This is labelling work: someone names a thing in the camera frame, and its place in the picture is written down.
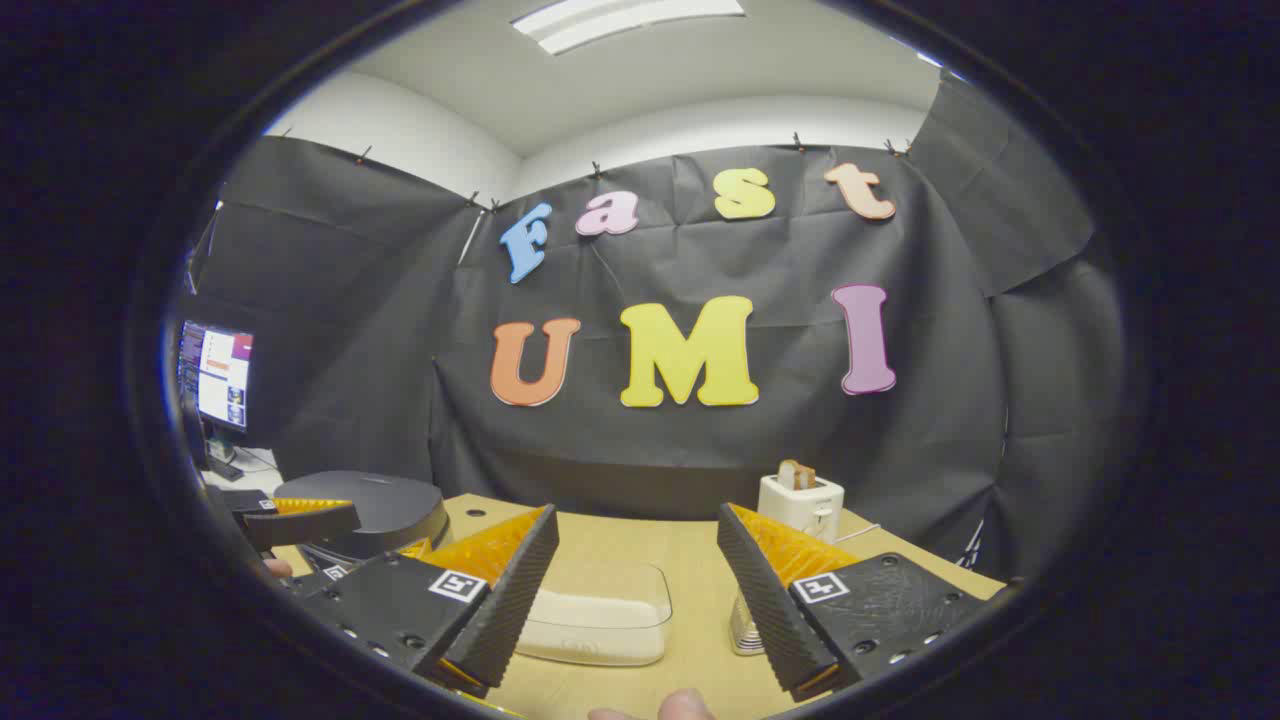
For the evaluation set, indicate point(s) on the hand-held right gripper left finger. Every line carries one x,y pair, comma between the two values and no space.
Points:
500,610

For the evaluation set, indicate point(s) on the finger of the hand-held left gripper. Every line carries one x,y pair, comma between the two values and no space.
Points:
300,527
322,578

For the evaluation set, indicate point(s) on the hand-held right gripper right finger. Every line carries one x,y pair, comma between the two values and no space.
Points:
770,620

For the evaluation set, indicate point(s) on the clear chopstick holder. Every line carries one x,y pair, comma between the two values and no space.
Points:
745,630

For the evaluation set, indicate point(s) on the black silver rice cooker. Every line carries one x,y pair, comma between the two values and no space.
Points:
370,510

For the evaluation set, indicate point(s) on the white side table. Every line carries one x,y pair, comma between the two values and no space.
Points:
258,464

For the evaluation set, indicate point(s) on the white toaster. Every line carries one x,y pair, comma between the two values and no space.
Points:
800,505

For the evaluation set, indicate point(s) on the computer monitor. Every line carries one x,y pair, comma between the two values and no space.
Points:
225,375

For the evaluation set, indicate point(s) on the toast bread slice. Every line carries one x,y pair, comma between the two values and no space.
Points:
797,474

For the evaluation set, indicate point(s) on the ceiling light panel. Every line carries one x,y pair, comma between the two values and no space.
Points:
620,18

